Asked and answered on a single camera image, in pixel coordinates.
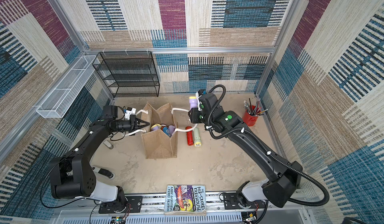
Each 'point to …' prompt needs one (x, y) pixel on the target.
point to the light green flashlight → (197, 141)
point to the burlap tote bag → (160, 138)
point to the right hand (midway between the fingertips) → (194, 114)
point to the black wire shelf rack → (128, 74)
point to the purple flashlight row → (193, 101)
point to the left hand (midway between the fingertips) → (149, 124)
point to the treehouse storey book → (185, 200)
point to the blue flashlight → (166, 130)
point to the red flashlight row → (190, 136)
